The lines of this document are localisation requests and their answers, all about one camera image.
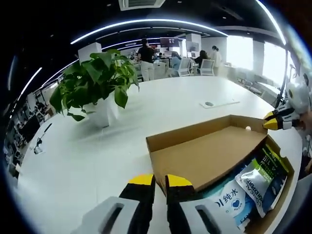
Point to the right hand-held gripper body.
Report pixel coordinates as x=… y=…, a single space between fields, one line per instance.
x=298 y=97

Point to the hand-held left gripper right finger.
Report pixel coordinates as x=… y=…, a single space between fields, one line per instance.
x=175 y=209

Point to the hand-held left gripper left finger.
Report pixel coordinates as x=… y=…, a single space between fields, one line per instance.
x=141 y=200

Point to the green and white pouch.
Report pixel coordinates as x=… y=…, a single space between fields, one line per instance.
x=263 y=175

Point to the blue wet wipes soft pack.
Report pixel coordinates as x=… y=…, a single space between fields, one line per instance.
x=231 y=202

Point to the brown cardboard shoe box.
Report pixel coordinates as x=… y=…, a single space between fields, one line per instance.
x=207 y=151

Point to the person's right hand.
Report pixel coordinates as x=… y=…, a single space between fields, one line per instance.
x=303 y=122

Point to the straight ceiling light strip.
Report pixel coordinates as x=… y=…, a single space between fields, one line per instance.
x=273 y=19

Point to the white office chair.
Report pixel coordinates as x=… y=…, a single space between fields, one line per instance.
x=207 y=64
x=185 y=64

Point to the small black tool with tag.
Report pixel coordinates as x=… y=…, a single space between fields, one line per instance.
x=38 y=141

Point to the green plant in white pot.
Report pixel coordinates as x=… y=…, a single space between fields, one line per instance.
x=97 y=70

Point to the long curved ceiling light strip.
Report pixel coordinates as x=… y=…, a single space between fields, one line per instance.
x=151 y=20

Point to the short ceiling light strip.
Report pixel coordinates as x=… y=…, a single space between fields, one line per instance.
x=30 y=81

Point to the ceiling air conditioner unit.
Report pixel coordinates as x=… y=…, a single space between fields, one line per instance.
x=141 y=4

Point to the wall display screen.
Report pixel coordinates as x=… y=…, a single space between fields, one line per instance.
x=169 y=42

